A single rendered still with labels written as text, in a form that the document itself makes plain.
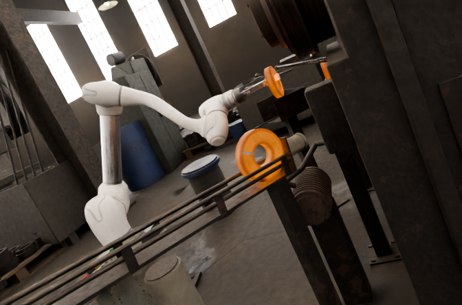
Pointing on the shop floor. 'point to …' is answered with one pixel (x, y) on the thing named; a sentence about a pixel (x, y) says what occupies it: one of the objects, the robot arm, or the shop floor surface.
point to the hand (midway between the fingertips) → (272, 79)
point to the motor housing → (332, 235)
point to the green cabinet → (154, 122)
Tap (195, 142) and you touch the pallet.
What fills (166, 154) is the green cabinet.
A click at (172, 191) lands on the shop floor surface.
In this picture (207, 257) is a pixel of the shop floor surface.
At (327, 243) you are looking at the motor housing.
